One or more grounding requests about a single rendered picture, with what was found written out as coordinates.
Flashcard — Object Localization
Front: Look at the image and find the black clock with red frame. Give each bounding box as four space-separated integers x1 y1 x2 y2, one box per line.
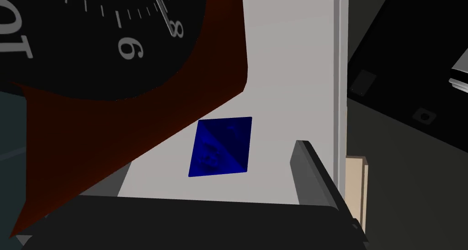
0 0 249 239

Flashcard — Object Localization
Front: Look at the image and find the black cabinet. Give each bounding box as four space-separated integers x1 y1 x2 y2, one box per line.
347 0 468 154

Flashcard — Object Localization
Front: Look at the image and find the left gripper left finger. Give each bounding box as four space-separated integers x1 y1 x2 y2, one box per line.
78 161 132 197

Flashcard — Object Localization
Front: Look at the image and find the blue diamond-shaped block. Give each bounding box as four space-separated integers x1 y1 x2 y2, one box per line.
188 116 253 178

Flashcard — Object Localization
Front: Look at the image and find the beige wooden block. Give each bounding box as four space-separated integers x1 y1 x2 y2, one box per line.
345 156 369 233

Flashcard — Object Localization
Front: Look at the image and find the silver handle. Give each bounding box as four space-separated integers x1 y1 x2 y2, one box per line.
448 48 468 95

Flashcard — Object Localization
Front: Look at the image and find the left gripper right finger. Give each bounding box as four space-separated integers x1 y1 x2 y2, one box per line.
290 140 346 209

